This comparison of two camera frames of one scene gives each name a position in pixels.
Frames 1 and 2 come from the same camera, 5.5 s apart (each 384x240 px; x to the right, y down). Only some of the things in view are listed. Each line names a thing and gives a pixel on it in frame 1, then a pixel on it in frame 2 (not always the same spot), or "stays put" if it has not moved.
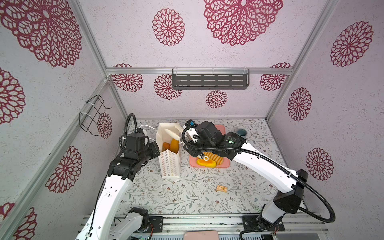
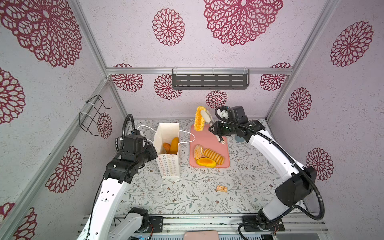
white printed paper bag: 169,162 stays put
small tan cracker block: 222,188 stays put
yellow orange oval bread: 209,163 stays put
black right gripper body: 196,148 → 226,129
